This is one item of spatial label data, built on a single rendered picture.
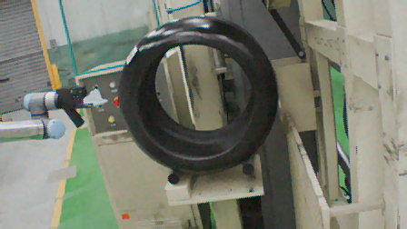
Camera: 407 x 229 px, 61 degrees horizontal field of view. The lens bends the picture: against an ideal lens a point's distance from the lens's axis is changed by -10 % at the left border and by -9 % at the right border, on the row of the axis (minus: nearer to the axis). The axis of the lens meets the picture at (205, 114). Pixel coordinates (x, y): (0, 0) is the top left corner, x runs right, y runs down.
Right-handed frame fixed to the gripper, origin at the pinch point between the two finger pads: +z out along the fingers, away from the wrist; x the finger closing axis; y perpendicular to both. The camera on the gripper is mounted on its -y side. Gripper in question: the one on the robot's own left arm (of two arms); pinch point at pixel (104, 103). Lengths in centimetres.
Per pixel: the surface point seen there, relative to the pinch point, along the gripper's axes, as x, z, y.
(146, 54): -12.0, 22.2, 19.2
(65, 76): 784, -415, -120
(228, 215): 27, 44, -68
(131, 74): -11.9, 16.0, 12.4
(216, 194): -8, 42, -36
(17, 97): 736, -549, -158
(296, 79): 20, 76, 1
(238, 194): -10, 50, -35
